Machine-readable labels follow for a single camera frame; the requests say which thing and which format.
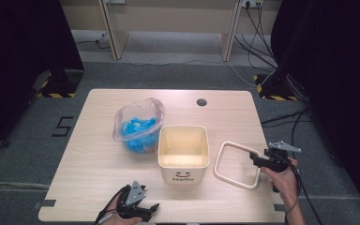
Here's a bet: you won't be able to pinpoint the long black floor cables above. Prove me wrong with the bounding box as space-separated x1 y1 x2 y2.
260 107 324 225

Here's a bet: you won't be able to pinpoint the black socket cable bundle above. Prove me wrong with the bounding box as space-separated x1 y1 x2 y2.
233 2 278 70

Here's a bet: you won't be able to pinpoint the person's right hand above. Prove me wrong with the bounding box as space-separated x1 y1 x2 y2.
260 157 299 205

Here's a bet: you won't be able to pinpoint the white wall power socket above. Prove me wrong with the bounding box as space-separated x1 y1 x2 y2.
240 0 264 8

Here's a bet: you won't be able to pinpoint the short black floor cable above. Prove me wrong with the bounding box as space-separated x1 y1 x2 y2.
74 32 111 50

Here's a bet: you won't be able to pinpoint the person's left hand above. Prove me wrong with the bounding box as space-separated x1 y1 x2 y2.
101 200 143 225

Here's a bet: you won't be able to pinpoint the blue crumpled paper scraps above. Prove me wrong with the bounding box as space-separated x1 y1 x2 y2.
120 116 160 155

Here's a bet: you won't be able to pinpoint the white square bin rim ring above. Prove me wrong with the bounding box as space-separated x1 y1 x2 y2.
213 141 263 191

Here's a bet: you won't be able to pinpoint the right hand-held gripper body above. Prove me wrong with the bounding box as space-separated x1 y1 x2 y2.
263 140 302 173

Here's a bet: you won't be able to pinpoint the black striped-edge stand base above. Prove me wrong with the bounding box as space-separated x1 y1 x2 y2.
252 73 298 102
37 68 84 98

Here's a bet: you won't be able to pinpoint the black curtain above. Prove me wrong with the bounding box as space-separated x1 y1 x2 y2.
270 0 360 221
0 0 86 158

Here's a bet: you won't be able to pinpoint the white square trash bin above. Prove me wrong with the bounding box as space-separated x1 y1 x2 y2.
157 125 211 186

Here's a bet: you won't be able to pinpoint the clear plastic bin bag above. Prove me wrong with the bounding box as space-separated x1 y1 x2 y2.
112 97 166 155

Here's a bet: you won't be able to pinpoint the thin white floor cable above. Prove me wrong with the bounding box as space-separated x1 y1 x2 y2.
130 58 278 88

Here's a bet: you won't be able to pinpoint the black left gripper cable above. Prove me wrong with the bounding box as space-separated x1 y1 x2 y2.
94 185 130 225

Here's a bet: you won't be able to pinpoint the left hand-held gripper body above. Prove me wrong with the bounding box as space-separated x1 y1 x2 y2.
117 180 147 218

